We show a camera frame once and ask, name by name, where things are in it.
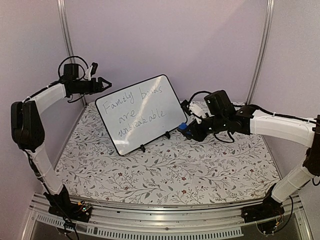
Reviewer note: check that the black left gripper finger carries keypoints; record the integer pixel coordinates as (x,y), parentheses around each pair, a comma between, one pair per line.
(103,88)
(104,82)

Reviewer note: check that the floral patterned table mat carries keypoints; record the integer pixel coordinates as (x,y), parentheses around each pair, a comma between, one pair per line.
(171,171)

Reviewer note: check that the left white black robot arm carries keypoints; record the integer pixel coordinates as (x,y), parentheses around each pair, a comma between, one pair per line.
(27,129)

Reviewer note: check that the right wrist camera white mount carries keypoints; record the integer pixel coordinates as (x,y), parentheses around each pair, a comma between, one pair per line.
(218,103)

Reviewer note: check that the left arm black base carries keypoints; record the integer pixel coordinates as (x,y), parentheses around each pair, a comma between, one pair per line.
(61,205)

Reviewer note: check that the black whiteboard stand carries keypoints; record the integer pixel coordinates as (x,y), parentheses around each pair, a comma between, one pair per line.
(168,135)

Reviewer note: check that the blue whiteboard eraser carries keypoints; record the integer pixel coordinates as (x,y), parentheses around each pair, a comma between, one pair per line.
(182,127)

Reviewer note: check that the left aluminium corner post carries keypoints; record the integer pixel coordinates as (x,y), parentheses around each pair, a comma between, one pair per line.
(62,14)

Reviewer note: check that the aluminium front rail frame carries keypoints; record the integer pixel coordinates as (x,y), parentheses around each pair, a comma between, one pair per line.
(128,221)

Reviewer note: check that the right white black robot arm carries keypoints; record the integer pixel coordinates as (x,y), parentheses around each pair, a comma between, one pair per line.
(252,120)

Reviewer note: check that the white whiteboard black frame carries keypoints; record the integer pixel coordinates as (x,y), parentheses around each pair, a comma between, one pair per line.
(140,113)

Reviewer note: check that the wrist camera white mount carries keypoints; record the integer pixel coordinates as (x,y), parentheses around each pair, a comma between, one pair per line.
(75,71)
(218,103)

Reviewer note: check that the aluminium corner post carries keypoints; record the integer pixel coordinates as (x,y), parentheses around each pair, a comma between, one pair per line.
(62,14)
(270,4)

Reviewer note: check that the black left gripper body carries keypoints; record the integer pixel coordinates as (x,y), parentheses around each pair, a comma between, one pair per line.
(86,89)

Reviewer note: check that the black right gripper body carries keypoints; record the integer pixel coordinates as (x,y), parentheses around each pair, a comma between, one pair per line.
(217,124)

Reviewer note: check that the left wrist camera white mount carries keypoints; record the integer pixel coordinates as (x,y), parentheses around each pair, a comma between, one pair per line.
(75,71)

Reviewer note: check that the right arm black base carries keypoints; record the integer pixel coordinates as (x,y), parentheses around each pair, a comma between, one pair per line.
(267,215)

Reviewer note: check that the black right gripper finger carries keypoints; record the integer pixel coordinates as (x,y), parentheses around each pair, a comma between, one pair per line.
(191,127)
(189,135)

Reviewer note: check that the right aluminium corner post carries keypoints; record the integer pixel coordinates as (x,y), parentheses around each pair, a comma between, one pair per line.
(270,4)

